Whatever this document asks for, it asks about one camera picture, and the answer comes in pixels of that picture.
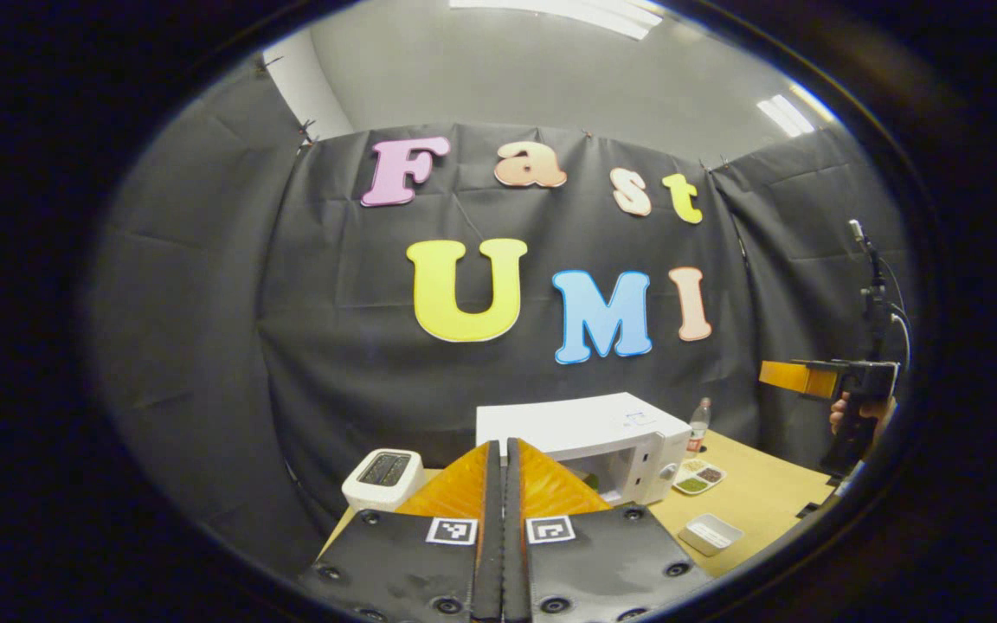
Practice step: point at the white toaster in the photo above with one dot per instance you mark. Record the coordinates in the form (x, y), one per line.
(382, 480)

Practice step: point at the white plastic tray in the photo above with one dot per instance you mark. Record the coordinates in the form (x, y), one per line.
(710, 535)

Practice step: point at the large ceiling light panel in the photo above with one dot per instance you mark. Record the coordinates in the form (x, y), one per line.
(568, 13)

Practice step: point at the small ceiling light panel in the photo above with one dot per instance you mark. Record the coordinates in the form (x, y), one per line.
(786, 114)

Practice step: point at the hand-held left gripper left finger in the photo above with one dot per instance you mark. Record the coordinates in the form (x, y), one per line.
(490, 554)

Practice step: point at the clear plastic water bottle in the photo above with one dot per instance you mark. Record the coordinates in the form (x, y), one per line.
(697, 433)

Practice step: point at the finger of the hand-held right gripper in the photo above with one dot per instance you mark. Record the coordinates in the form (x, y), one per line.
(788, 376)

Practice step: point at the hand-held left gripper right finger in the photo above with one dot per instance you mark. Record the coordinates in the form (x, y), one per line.
(514, 554)

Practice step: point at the white divided dish of beans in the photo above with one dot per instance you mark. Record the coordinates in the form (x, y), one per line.
(699, 478)

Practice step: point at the white microwave oven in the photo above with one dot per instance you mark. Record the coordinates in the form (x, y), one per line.
(568, 428)

